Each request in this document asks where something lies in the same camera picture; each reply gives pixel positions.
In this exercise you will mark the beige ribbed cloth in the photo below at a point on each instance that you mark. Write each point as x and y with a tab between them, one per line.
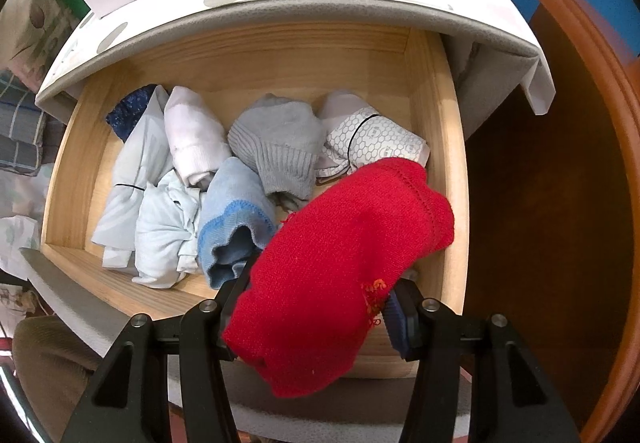
50	363

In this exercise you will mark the light blue underwear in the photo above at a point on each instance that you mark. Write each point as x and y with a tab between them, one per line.
230	203

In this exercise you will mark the white floral bedding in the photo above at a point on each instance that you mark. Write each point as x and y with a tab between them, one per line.
20	233

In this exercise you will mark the floral pink curtain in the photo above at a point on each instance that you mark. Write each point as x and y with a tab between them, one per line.
35	23

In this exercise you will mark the wooden drawer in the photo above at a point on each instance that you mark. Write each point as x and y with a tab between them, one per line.
250	58

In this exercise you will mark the beige grey underwear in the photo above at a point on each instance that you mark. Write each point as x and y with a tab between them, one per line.
340	105

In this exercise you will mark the pale blue underwear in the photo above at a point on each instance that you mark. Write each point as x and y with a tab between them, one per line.
160	233

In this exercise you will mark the brown wooden cabinet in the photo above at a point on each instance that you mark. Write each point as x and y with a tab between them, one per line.
550	173

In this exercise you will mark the grey plaid quilt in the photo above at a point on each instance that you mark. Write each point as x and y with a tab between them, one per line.
20	133

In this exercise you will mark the pale long sock black stripe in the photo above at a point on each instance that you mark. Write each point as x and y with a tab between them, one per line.
135	163

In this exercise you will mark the red knitted sock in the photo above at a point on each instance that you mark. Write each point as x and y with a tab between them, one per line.
340	263

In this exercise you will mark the grey ribbed underwear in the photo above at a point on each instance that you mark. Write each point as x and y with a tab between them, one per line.
280	143

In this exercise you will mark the white underwear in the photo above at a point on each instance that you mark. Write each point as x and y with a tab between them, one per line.
192	138

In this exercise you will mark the grey padded nightstand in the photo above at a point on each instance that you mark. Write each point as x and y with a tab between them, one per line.
300	10

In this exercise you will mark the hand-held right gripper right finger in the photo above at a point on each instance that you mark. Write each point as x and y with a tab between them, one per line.
395	318

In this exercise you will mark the navy blue patterned underwear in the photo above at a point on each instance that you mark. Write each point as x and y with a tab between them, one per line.
127	115

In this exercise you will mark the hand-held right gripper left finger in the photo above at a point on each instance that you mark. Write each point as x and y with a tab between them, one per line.
230	298

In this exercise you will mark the white patterned sock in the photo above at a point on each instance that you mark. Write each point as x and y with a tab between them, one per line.
370	138

